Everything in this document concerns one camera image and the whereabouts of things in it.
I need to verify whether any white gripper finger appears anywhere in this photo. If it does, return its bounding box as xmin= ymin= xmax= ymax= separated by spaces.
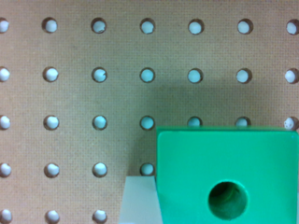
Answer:
xmin=119 ymin=176 xmax=163 ymax=224

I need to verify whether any green block with hole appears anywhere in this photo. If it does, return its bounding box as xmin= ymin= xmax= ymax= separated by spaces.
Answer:
xmin=156 ymin=127 xmax=299 ymax=224

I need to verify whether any brown pegboard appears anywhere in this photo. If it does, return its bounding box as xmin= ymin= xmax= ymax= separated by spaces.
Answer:
xmin=0 ymin=0 xmax=299 ymax=224

